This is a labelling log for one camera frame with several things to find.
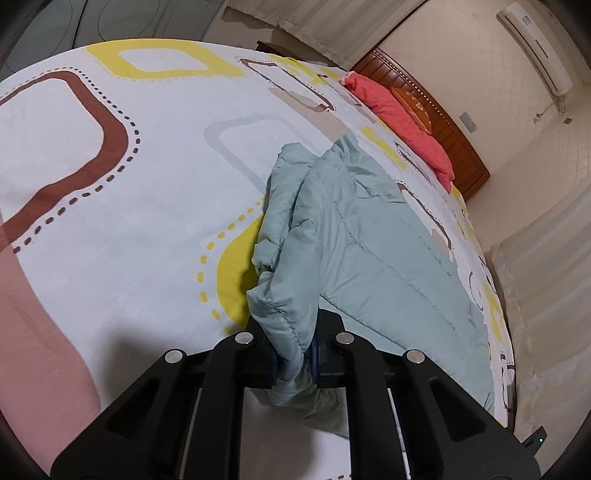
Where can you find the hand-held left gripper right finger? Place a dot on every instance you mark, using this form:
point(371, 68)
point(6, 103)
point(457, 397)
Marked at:
point(330, 369)

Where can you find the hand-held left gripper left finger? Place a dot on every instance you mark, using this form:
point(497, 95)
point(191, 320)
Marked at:
point(258, 367)

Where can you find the light green puffer jacket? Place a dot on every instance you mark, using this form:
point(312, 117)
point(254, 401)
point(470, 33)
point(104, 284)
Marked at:
point(360, 258)

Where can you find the white window curtain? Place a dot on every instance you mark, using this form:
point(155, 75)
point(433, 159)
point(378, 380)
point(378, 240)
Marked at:
point(323, 27)
point(545, 300)

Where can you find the bed with patterned sheet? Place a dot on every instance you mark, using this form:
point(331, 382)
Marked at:
point(115, 230)

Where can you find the wooden headboard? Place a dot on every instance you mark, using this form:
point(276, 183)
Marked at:
point(461, 152)

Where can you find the coral pink pillow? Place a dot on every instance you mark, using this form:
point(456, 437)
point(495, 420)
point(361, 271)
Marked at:
point(401, 120)

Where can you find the orange cushion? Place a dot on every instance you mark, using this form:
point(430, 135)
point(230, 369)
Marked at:
point(415, 108)

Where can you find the wooden nightstand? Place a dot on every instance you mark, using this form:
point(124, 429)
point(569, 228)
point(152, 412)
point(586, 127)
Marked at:
point(268, 46)

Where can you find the frosted glass wardrobe doors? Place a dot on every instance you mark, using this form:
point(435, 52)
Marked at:
point(92, 18)

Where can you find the white air conditioner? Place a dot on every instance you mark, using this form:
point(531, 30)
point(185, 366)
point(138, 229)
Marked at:
point(535, 41)

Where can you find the wall socket plate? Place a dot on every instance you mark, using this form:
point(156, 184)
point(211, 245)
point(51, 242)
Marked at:
point(468, 122)

